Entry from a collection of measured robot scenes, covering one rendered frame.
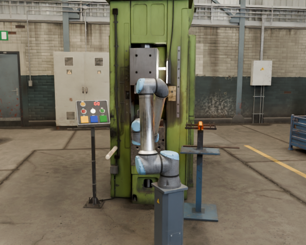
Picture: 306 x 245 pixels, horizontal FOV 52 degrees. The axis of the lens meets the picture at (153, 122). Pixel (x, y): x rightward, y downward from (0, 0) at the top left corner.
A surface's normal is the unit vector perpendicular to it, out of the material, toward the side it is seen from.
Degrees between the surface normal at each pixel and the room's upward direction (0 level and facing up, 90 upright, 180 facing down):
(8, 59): 90
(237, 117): 90
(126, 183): 90
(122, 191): 90
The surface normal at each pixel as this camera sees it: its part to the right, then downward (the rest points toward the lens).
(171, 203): 0.46, 0.13
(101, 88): 0.16, 0.15
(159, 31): -0.07, 0.15
